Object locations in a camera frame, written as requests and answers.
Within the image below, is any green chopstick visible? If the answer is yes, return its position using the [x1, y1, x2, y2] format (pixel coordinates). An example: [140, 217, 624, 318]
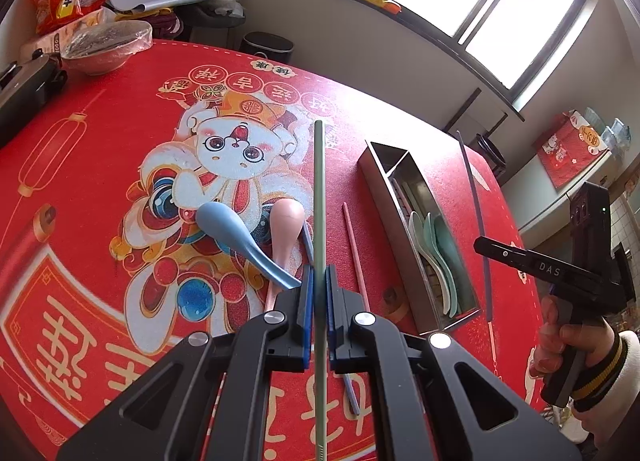
[314, 120, 328, 461]

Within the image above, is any dark green spoon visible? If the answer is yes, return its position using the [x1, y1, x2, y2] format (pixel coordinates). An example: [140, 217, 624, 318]
[434, 215, 476, 315]

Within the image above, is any right hand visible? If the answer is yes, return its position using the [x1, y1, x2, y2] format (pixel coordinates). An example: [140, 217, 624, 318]
[528, 296, 615, 377]

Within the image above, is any light green spoon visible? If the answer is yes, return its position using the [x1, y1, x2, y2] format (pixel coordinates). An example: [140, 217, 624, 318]
[423, 213, 458, 318]

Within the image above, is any red cloth on cabinet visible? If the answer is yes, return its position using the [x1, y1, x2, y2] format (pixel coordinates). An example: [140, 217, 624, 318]
[534, 110, 608, 189]

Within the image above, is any dark purple chopstick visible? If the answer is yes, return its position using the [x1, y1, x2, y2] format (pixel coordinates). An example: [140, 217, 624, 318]
[455, 129, 497, 323]

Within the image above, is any black electric cooker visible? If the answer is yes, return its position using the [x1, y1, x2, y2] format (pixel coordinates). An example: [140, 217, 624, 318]
[0, 49, 67, 147]

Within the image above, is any blue spoon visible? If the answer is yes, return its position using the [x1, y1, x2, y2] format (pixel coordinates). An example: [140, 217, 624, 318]
[195, 202, 302, 290]

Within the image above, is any dark stool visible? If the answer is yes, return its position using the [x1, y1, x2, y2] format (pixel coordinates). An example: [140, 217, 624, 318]
[476, 134, 506, 178]

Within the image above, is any window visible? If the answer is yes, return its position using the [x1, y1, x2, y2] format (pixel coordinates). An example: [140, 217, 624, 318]
[358, 0, 592, 111]

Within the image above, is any black trash bin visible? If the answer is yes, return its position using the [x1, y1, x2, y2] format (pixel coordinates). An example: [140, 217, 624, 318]
[239, 32, 295, 64]

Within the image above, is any pink chopstick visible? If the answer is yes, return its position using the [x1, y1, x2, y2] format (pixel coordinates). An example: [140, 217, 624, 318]
[342, 202, 371, 311]

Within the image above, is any pink bowl with wrap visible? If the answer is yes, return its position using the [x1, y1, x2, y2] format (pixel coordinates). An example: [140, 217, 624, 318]
[61, 20, 153, 75]

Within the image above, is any right forearm striped sleeve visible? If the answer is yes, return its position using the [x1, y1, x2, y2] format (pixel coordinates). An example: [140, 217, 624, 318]
[573, 331, 639, 452]

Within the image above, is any white cabinet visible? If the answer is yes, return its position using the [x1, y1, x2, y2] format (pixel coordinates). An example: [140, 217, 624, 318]
[501, 152, 620, 249]

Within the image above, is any pink spoon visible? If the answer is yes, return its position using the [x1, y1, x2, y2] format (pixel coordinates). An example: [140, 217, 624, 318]
[264, 199, 306, 311]

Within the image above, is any red festive table mat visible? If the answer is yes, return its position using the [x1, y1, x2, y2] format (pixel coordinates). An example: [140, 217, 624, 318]
[1, 42, 542, 460]

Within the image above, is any stainless steel utensil tray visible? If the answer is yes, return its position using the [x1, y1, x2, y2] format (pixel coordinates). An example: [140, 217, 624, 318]
[358, 136, 488, 344]

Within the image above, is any white spoon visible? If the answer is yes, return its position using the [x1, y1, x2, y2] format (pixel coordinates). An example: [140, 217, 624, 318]
[409, 210, 451, 315]

